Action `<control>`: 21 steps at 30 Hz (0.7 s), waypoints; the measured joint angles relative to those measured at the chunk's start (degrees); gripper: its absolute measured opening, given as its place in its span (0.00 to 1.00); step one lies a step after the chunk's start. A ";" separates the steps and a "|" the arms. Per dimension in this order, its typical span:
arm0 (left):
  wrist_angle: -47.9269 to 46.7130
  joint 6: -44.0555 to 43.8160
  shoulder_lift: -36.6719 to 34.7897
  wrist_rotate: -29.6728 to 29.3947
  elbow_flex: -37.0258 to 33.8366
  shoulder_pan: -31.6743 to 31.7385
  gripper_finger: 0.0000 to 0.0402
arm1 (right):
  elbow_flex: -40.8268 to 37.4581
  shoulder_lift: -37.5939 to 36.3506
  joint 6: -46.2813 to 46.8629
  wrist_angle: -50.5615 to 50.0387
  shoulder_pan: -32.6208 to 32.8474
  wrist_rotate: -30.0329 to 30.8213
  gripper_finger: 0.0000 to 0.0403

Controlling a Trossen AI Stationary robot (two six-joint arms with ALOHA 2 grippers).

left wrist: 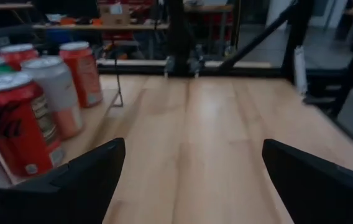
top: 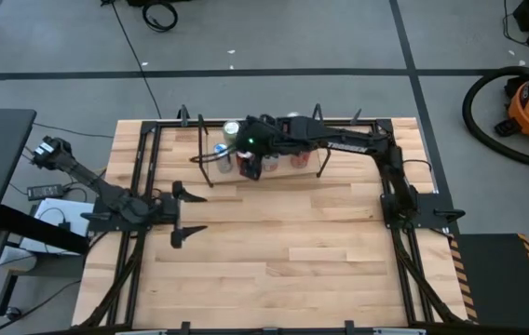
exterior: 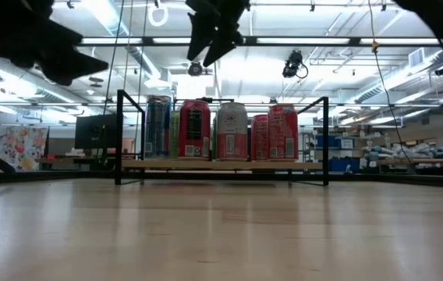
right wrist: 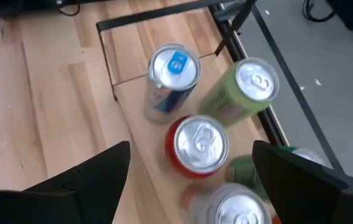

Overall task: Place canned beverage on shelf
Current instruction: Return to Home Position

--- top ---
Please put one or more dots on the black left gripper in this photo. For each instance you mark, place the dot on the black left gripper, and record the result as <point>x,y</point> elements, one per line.
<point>170,208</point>

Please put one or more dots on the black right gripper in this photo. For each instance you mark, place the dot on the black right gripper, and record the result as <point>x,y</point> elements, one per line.
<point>260,153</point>

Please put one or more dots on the lime green can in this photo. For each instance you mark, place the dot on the lime green can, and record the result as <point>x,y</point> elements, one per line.
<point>230,130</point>

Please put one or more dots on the silver blue slim can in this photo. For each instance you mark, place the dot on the silver blue slim can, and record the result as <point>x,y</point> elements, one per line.
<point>221,158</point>

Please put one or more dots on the red Fanta can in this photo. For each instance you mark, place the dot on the red Fanta can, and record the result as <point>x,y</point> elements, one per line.
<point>300,159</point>

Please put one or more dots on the red soda can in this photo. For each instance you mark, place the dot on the red soda can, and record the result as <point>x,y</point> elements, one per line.
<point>293,114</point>

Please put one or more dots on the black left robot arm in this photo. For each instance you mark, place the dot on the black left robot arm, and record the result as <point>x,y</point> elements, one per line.
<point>97,186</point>

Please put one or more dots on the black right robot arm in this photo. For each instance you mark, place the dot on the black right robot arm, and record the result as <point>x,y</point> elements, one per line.
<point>353,144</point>

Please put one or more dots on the white paper sheets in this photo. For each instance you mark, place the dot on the white paper sheets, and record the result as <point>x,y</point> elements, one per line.
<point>52,207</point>

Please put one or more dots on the black power adapter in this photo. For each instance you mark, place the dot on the black power adapter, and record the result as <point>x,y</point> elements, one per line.
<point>44,191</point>

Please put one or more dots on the black hazard-striped floor mat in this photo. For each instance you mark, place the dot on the black hazard-striped floor mat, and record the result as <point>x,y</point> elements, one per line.
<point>502,279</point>

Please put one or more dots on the black metal shelf bracket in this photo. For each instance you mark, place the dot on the black metal shelf bracket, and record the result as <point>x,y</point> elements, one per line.
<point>204,153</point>
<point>327,168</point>

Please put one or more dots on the black aluminium table frame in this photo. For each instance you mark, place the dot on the black aluminium table frame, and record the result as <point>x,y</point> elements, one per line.
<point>149,149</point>

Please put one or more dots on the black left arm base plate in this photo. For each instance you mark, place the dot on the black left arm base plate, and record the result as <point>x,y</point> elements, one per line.
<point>101,221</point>

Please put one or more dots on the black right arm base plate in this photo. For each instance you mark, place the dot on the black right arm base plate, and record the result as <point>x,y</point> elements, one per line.
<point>437,211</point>

